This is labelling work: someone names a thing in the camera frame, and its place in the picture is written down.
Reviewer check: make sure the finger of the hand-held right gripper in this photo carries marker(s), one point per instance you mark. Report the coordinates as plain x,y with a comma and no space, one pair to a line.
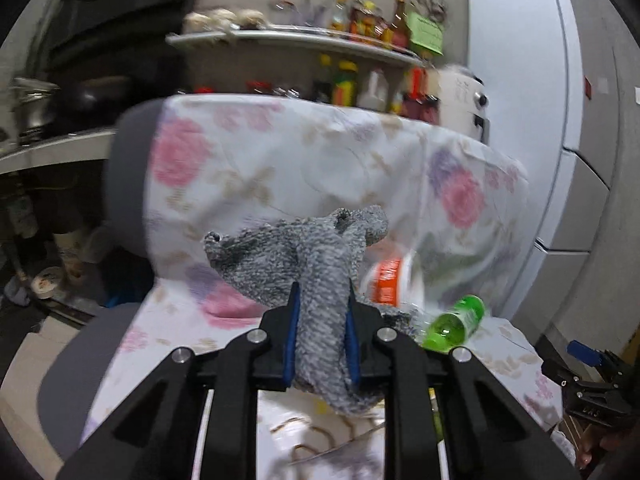
557,372
584,351

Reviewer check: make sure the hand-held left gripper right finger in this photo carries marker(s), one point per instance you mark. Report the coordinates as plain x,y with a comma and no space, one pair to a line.
351,345

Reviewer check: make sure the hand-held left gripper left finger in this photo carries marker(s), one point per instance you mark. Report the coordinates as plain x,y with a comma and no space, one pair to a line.
292,345

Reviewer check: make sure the grey knitted sock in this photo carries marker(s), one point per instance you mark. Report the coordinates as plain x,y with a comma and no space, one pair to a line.
320,270

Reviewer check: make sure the green plastic bottle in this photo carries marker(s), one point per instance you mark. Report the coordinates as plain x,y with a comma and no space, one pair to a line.
452,325

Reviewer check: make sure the white cup orange label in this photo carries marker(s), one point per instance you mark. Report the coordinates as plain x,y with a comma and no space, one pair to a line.
395,280

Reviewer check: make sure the floral fabric covered chair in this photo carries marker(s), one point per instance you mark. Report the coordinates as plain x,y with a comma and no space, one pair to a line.
300,160

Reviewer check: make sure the grey office chair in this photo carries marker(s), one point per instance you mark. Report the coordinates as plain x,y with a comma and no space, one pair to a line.
125,185

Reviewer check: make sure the white refrigerator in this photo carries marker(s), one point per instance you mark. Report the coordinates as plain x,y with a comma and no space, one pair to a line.
520,110

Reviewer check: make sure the ceramic bowl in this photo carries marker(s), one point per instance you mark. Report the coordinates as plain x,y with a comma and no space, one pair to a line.
47,281

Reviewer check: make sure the white plastic jug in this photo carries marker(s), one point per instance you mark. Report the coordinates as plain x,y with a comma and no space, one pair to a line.
374,92

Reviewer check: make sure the row of sauce bottles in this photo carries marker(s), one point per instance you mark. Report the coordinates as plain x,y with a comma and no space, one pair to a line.
345,87

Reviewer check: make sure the white rice cooker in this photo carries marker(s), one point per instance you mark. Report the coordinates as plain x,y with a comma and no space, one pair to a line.
462,102

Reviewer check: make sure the curved metal shelf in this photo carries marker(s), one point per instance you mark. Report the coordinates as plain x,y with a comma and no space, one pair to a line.
300,39

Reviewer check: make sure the kitchen counter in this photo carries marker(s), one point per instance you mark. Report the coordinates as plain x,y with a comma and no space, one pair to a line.
55,147

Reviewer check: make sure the black wok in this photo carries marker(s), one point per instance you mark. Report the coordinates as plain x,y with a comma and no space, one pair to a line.
92,97

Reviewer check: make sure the green paper note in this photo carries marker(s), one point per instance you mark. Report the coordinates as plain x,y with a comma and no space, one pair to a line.
426,35

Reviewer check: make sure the row of condiment bottles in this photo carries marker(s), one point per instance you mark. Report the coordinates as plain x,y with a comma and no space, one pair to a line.
372,22

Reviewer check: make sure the garlic bulbs pile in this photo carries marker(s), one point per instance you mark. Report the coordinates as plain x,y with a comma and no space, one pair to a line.
222,19

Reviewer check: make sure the steel pot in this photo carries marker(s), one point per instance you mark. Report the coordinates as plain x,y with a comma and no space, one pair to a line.
31,105

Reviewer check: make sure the red wall sticker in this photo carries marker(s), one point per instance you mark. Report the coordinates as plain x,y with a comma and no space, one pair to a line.
589,88

